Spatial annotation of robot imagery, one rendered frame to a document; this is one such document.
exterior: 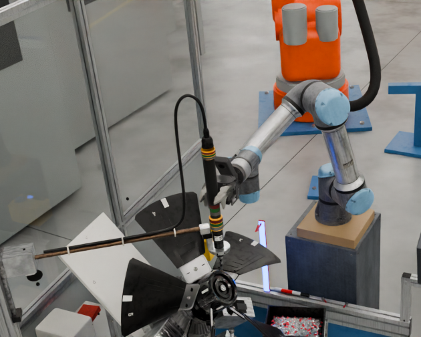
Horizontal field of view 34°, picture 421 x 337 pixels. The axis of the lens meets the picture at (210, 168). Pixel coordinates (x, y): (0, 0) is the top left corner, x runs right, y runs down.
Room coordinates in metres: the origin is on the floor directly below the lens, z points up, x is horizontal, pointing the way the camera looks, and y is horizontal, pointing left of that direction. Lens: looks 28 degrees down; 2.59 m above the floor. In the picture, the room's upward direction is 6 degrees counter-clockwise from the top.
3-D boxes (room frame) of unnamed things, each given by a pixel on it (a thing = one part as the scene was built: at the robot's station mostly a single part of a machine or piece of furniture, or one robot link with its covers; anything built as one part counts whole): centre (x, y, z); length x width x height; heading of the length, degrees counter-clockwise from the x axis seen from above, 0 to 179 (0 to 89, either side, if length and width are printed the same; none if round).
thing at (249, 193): (2.13, -0.12, 1.38); 0.11 x 0.08 x 0.11; 21
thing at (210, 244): (1.88, 0.01, 1.34); 0.09 x 0.07 x 0.10; 96
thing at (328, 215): (2.39, -0.47, 1.09); 0.15 x 0.15 x 0.10
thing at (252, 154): (2.12, -0.13, 1.48); 0.11 x 0.08 x 0.09; 151
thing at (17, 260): (1.81, 0.62, 1.39); 0.10 x 0.07 x 0.08; 96
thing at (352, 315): (2.15, -0.26, 0.82); 0.90 x 0.04 x 0.08; 61
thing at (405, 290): (1.94, -0.64, 0.96); 0.03 x 0.03 x 0.20; 61
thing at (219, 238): (1.88, 0.00, 1.50); 0.04 x 0.04 x 0.46
